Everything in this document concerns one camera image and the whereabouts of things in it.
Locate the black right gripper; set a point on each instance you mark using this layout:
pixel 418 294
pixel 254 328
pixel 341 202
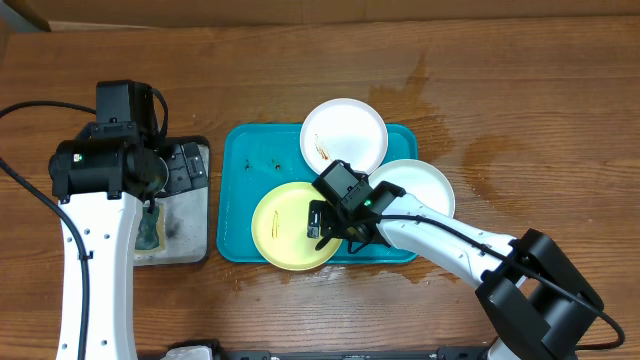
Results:
pixel 327 214

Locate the black tray with soapy water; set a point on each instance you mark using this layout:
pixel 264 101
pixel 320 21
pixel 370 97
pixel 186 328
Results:
pixel 186 222

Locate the pink-rimmed white plate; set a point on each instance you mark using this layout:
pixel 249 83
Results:
pixel 344 129

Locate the teal plastic serving tray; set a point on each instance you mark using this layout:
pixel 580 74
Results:
pixel 260 157

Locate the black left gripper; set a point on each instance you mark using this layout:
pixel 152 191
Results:
pixel 188 168

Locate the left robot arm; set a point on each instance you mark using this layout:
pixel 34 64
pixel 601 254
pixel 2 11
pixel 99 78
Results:
pixel 130 196

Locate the yellow-green plate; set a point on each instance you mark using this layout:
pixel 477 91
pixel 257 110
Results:
pixel 279 228

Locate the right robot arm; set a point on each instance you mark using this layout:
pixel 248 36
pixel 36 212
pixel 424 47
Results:
pixel 538 302

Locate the green and yellow sponge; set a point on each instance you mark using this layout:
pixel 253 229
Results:
pixel 151 231

